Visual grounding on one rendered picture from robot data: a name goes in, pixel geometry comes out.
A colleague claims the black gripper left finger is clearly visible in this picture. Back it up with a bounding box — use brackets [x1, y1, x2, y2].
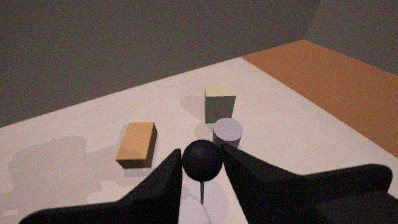
[18, 148, 183, 224]

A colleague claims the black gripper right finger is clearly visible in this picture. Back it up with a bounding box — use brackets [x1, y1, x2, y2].
[220, 143, 393, 224]

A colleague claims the tan rectangular block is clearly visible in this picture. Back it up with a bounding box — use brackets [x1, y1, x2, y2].
[115, 122, 158, 169]

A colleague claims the grey cylinder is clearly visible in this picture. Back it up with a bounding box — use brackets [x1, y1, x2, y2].
[212, 118, 243, 151]

